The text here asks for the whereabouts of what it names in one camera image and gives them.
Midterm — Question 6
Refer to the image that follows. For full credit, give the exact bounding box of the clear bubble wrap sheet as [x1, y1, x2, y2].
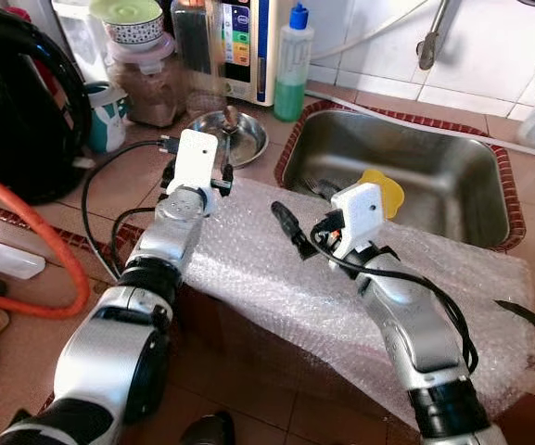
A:
[184, 176, 535, 427]

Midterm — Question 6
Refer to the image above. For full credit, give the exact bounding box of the teal white rabbit mug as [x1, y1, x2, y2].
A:
[83, 81, 131, 154]

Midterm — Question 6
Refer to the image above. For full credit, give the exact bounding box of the patterned bowl green lid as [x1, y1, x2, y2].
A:
[89, 0, 166, 52]

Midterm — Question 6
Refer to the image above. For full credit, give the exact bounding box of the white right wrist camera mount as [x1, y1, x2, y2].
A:
[330, 183, 384, 261]

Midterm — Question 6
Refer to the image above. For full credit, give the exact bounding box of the clear jar orange lid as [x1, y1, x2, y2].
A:
[170, 0, 231, 117]

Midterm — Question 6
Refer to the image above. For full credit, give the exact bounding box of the white plastic pipe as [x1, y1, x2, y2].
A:
[313, 88, 535, 163]

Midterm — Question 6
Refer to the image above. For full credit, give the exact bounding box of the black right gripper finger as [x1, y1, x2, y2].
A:
[271, 201, 317, 261]

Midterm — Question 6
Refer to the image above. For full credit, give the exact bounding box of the brown jar pink lid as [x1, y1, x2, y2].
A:
[109, 35, 189, 129]

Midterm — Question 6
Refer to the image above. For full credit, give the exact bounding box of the beige water purifier appliance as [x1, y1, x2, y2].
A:
[207, 0, 282, 108]

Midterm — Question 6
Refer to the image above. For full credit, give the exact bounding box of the grey hanging tap nozzle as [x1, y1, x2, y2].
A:
[417, 0, 453, 72]

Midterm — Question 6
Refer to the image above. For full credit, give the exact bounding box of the black robot foot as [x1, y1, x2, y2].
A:
[179, 413, 237, 445]

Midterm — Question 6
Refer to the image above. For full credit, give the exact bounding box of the green soap bottle blue cap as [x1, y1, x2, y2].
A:
[274, 3, 315, 123]

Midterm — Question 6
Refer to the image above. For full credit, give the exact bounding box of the black flat strip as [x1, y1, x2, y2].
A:
[494, 299, 535, 337]

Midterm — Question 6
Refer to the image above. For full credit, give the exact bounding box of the black round appliance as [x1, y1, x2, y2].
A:
[0, 9, 92, 205]

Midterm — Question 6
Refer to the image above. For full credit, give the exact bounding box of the white flat bar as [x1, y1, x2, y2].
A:
[0, 227, 47, 281]

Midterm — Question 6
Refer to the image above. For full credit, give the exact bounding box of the shallow steel bowl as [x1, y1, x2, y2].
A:
[188, 109, 270, 170]

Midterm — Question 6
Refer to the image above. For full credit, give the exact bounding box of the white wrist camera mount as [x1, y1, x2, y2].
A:
[170, 130, 222, 193]
[330, 183, 384, 261]

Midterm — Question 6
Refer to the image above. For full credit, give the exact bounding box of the steel spoon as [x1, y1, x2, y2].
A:
[219, 104, 242, 163]

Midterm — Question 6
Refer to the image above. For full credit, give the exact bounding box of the clear plastic container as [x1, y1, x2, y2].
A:
[52, 0, 110, 84]

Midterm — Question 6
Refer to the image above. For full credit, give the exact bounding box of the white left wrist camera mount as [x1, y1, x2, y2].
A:
[170, 130, 222, 193]

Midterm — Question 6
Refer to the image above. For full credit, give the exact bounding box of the yellow plastic cup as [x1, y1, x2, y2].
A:
[360, 169, 405, 221]

